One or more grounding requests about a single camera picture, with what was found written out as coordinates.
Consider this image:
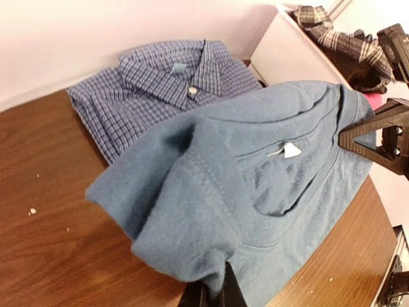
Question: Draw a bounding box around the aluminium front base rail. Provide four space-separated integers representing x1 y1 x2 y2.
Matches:
371 225 408 306

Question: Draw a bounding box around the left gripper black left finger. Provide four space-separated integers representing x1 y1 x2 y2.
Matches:
178 281 207 307

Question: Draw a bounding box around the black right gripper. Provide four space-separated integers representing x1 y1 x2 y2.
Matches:
338 98 408 178

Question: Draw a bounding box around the right aluminium frame post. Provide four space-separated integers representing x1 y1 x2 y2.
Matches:
327 0 352 21

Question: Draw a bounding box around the blue checked folded shirt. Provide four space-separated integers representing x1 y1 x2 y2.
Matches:
66 40 262 164

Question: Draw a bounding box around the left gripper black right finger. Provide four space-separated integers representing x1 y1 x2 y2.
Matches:
217 262 247 307

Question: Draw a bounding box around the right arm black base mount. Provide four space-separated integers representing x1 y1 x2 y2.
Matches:
376 255 408 306

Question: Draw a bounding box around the dark blue polo shirt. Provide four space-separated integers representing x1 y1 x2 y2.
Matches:
86 81 373 306

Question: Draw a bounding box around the pink cloth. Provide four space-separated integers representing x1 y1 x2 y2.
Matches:
364 93 382 110

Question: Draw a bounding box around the black white plaid shirt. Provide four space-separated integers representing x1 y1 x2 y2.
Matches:
288 6 395 94

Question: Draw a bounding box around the white plastic laundry bin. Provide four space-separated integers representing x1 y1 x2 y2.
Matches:
249 4 349 86

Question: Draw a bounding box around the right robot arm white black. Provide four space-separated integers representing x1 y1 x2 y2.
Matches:
338 24 408 177

